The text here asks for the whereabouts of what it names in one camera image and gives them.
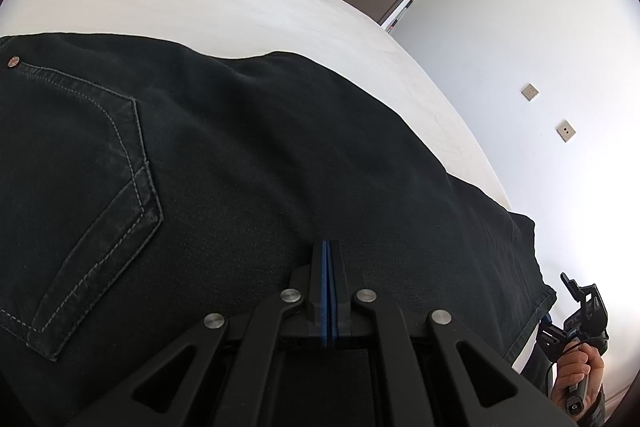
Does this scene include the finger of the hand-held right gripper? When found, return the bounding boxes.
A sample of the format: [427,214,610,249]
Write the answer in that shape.
[537,313,573,360]
[560,272,608,333]

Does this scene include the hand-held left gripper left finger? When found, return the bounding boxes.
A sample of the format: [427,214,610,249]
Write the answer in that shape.
[75,239,328,427]

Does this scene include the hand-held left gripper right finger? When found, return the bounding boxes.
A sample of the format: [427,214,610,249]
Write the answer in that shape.
[327,239,576,427]

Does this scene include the black pants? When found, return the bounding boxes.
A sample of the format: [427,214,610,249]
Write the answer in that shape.
[0,32,557,427]

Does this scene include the person's right forearm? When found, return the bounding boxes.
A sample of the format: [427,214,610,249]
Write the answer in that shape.
[582,382,616,427]

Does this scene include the person's right hand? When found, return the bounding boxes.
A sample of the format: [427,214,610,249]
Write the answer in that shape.
[552,346,607,418]

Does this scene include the white bed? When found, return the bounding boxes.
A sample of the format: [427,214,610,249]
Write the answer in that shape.
[0,0,546,375]

